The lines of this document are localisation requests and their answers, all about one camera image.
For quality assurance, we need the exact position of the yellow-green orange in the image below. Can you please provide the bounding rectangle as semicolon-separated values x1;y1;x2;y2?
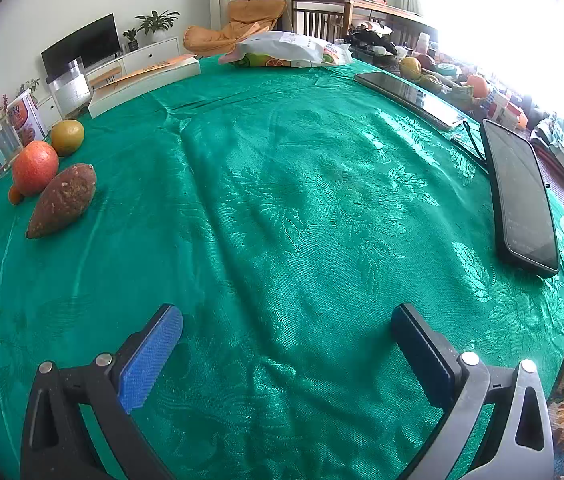
50;119;85;157

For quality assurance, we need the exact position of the red apple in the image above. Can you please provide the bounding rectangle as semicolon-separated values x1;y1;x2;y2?
12;140;60;197

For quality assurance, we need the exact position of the flat white orange box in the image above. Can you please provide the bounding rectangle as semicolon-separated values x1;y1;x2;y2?
88;55;201;119

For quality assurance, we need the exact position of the orange on side table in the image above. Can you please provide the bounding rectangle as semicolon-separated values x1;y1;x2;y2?
466;74;490;98

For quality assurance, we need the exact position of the black tablet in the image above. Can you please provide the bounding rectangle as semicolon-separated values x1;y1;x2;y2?
354;72;466;132

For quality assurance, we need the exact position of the black bag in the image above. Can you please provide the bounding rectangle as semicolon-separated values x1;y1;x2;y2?
347;27;397;56

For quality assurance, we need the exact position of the yellow apple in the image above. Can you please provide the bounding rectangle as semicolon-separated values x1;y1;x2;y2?
400;57;423;81

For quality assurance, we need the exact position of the green tablecloth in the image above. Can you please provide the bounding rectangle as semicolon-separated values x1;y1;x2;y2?
0;52;564;480

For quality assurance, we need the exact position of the large sweet potato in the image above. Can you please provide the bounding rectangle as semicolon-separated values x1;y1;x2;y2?
26;162;97;239

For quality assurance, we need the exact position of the large potted plant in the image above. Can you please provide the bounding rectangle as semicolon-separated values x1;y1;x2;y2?
135;10;181;43

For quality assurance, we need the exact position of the black television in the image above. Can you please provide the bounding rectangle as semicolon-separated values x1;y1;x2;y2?
41;13;121;81

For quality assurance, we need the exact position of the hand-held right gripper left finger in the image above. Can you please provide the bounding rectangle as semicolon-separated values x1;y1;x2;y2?
20;303;184;480

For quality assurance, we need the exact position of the black smartphone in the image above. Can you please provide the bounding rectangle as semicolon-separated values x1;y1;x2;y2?
480;119;561;278

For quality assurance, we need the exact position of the orange lounge chair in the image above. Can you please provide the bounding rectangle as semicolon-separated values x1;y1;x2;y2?
184;0;287;58

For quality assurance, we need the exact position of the black phone strap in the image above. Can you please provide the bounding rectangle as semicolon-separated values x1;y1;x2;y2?
454;120;487;161

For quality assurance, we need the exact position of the plastic snack bag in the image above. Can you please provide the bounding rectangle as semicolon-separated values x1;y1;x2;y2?
219;31;355;69

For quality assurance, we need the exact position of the orange label can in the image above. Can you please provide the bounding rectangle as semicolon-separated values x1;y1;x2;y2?
7;89;48;147

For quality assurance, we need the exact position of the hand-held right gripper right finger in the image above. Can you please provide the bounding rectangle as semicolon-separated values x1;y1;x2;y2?
391;303;555;480

